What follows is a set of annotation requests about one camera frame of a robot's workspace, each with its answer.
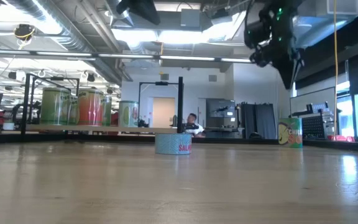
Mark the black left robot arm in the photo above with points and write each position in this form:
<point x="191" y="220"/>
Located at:
<point x="141" y="11"/>

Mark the person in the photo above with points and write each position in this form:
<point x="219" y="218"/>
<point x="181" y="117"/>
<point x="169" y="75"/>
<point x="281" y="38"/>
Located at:
<point x="194" y="126"/>

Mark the green vegetable can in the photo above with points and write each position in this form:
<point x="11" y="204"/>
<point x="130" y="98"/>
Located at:
<point x="54" y="107"/>

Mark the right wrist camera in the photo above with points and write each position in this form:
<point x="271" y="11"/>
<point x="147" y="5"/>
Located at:
<point x="256" y="32"/>

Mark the white vegetable print can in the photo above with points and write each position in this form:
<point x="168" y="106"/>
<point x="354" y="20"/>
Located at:
<point x="128" y="113"/>

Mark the grey ceiling box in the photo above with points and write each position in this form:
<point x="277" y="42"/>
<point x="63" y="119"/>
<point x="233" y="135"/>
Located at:
<point x="190" y="18"/>

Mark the green chicken soup can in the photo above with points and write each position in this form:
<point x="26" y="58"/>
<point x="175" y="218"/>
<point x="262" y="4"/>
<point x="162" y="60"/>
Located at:
<point x="291" y="133"/>

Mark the blue salmon can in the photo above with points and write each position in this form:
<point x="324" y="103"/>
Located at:
<point x="172" y="144"/>

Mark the green pears can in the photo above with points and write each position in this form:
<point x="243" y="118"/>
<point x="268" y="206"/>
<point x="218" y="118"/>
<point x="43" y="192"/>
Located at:
<point x="73" y="112"/>

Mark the dark grey curtain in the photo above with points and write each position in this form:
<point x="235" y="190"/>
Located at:
<point x="259" y="121"/>

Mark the white board panel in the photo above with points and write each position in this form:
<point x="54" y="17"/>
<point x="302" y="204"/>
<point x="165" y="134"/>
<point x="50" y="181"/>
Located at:
<point x="312" y="98"/>

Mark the square metal ventilation duct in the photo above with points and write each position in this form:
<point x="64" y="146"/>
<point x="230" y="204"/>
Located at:
<point x="325" y="21"/>

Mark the long ceiling light bar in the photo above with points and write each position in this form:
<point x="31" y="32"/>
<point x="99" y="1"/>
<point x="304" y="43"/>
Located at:
<point x="129" y="56"/>

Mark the orange and tan can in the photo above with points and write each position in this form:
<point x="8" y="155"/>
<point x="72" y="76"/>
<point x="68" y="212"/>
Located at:
<point x="90" y="107"/>

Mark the silver spiral ceiling duct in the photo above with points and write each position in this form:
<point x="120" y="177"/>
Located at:
<point x="73" y="34"/>

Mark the black monitor screen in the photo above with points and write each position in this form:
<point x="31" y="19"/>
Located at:
<point x="221" y="108"/>

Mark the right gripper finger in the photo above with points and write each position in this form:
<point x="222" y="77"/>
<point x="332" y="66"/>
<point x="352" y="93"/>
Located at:
<point x="286" y="73"/>
<point x="299" y="67"/>

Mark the red bin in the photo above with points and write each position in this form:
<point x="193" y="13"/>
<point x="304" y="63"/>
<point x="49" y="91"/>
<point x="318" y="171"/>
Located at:
<point x="340" y="138"/>

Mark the black pegboard rack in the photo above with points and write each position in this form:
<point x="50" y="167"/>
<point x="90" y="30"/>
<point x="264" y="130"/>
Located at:
<point x="314" y="126"/>

